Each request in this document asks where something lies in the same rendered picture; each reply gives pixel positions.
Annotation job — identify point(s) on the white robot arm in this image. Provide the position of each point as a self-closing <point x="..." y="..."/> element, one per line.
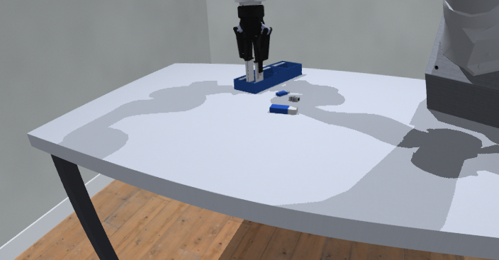
<point x="470" y="37"/>

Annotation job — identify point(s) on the blue three-compartment tray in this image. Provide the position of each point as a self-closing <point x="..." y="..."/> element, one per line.
<point x="272" y="77"/>

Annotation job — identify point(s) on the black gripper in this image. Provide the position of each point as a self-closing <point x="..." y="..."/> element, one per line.
<point x="251" y="22"/>

